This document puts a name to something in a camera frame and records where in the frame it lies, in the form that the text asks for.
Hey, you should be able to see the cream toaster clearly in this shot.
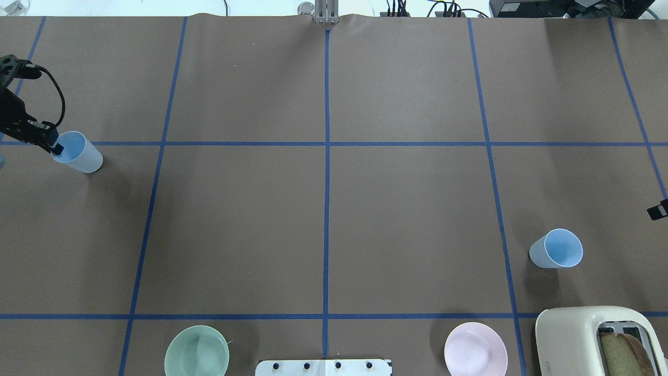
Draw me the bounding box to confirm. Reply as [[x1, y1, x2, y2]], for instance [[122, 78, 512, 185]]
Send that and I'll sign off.
[[535, 305, 666, 375]]

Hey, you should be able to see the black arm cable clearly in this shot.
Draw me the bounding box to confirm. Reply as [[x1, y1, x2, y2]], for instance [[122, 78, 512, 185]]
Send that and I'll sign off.
[[31, 65, 66, 131]]

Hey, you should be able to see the bread slice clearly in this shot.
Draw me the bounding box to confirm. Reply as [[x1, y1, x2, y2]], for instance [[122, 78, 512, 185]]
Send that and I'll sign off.
[[600, 333, 656, 375]]

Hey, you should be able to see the aluminium frame post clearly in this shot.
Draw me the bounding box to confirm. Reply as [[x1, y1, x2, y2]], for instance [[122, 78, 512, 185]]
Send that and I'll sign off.
[[313, 0, 340, 25]]

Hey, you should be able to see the pink bowl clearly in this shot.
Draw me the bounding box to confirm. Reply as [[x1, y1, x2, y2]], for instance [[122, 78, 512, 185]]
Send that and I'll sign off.
[[444, 322, 508, 375]]

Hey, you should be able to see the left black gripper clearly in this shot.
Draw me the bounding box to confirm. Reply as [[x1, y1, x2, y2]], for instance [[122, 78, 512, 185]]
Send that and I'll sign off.
[[1, 89, 64, 156]]

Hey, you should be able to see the light blue cup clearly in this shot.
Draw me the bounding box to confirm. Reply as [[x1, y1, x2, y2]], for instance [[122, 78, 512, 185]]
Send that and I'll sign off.
[[52, 131, 103, 173], [528, 228, 583, 268]]

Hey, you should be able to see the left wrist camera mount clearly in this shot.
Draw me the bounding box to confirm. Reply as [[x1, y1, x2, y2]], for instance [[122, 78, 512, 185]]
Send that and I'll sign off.
[[1, 54, 42, 90]]

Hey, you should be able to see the green bowl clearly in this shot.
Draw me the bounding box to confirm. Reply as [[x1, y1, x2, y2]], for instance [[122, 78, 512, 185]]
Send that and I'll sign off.
[[164, 325, 231, 375]]

